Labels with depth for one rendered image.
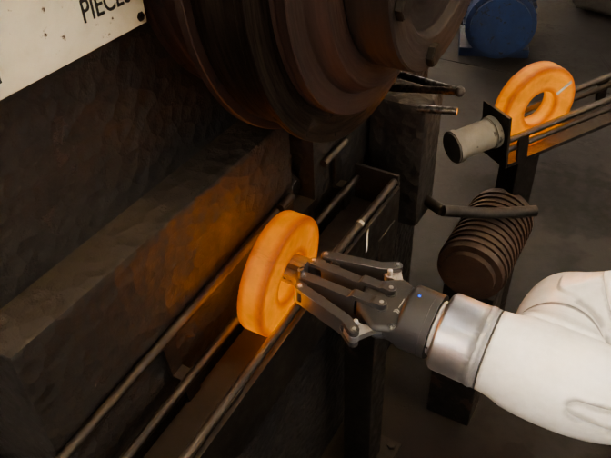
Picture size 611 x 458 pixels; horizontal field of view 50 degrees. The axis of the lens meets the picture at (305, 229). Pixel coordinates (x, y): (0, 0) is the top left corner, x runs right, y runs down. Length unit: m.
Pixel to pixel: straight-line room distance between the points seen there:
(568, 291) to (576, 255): 1.25
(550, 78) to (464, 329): 0.65
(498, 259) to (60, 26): 0.85
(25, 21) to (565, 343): 0.56
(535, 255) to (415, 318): 1.34
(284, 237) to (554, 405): 0.33
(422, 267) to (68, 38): 1.47
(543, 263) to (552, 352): 1.33
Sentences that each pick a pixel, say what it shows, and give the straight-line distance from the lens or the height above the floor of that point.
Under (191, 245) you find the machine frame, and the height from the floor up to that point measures 0.82.
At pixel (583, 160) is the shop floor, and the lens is 2.49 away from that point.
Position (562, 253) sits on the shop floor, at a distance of 2.06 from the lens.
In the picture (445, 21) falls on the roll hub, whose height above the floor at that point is 1.01.
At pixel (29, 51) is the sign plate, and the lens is 0.58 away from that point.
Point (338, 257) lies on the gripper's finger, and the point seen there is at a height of 0.77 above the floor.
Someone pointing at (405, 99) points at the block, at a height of 0.80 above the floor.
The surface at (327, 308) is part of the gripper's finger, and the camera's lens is 0.73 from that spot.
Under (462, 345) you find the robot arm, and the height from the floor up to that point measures 0.78.
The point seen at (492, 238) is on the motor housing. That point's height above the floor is 0.53.
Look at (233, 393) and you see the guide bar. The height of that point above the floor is 0.70.
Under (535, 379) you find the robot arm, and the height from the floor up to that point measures 0.78.
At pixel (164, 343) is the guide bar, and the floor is 0.74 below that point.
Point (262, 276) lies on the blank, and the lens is 0.74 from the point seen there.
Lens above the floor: 1.30
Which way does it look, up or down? 39 degrees down
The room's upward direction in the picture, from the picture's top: 3 degrees counter-clockwise
